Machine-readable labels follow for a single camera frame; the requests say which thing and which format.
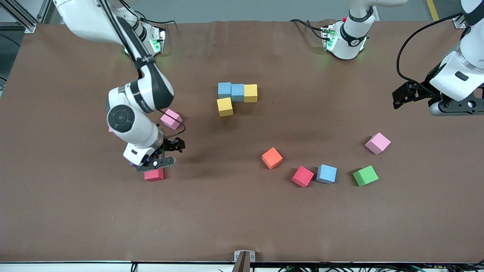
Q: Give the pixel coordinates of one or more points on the aluminium frame profile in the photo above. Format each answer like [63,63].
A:
[458,23]
[28,26]

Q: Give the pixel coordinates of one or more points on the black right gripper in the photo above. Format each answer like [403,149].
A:
[168,144]

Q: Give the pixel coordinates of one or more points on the green foam cube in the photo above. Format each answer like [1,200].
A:
[365,175]

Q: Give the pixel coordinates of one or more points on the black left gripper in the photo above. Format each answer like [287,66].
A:
[422,90]

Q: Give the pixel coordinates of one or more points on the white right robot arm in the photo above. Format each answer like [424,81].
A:
[124,121]

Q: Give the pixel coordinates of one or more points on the grey metal bracket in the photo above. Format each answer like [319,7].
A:
[237,257]

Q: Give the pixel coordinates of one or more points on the orange foam cube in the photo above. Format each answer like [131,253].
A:
[272,157]

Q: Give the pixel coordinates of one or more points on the yellow foam cube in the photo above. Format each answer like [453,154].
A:
[250,92]
[225,106]

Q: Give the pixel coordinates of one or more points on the brown table mat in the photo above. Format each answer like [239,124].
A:
[242,219]

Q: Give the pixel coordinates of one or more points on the red foam cube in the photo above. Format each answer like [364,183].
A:
[302,176]
[155,175]

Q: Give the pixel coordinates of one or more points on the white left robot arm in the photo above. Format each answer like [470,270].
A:
[351,41]

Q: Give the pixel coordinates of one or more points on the blue foam cube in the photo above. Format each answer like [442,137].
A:
[237,91]
[327,173]
[224,89]

